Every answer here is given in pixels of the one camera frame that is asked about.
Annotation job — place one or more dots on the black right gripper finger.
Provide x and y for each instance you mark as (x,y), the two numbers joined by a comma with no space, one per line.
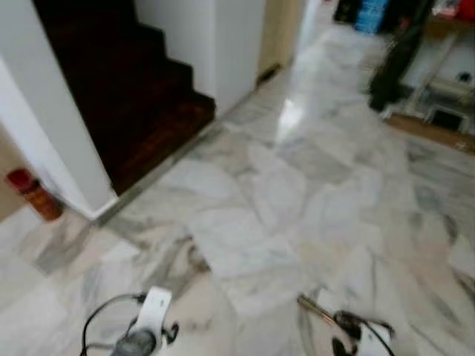
(318,307)

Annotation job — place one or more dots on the long cardboard box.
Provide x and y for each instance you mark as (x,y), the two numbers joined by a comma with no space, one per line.
(438,136)

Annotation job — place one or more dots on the white framed tablet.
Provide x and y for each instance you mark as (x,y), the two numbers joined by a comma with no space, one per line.
(445,120)

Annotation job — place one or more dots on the beige wooden door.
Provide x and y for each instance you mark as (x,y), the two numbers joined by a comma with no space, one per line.
(280,33)

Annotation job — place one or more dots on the dark wooden staircase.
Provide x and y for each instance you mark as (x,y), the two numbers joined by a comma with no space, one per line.
(126,96)

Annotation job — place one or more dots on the white shelf unit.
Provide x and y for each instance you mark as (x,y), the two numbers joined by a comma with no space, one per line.
(456,55)

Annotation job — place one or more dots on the blue package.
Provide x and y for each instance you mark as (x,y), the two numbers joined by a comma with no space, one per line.
(371,15)

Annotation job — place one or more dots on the red lid brown jar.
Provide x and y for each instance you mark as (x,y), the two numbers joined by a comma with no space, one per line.
(33,194)

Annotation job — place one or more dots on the red plastic bag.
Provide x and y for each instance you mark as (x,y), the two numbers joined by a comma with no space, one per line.
(465,9)

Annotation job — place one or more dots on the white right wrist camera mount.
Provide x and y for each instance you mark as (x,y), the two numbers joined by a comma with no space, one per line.
(375,343)

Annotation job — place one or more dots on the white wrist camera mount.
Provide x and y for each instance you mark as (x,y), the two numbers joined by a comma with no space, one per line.
(154,308)
(375,343)

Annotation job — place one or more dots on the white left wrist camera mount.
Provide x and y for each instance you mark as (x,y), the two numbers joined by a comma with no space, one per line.
(154,308)

